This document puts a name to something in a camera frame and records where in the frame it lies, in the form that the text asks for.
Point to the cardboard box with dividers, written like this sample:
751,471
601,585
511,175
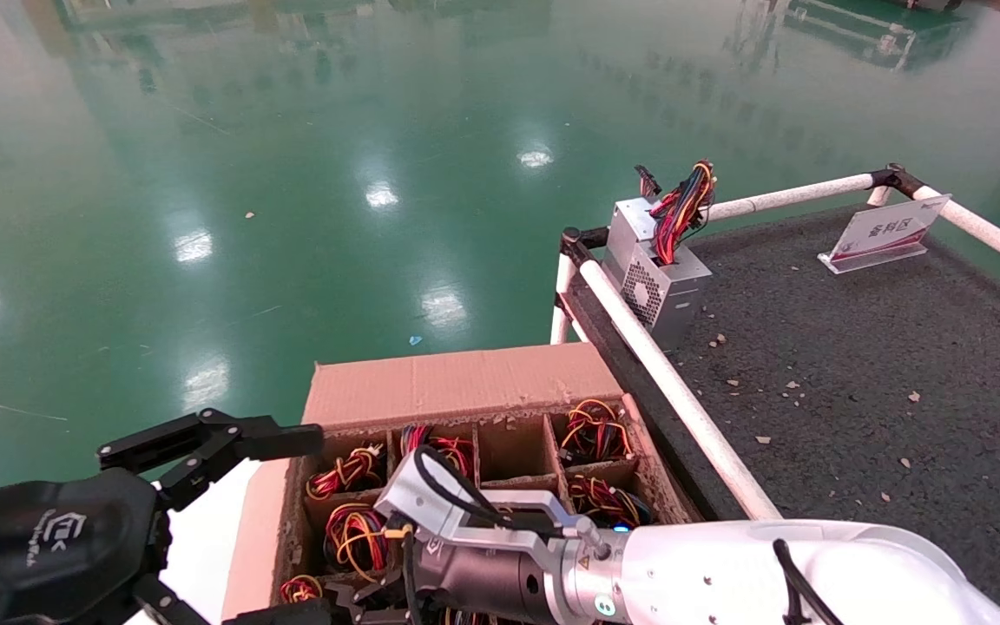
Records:
457,382

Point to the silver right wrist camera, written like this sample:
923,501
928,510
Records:
430,495

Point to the silver power supply black connector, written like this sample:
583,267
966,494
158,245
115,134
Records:
630,217

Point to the white pipe table frame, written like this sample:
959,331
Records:
680,391

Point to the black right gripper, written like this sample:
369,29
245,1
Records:
483,582

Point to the grey power supply unit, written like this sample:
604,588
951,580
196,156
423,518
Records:
682,304

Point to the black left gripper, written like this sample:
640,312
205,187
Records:
49,547

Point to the clear acrylic sign holder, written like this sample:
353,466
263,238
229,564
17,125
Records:
886,227

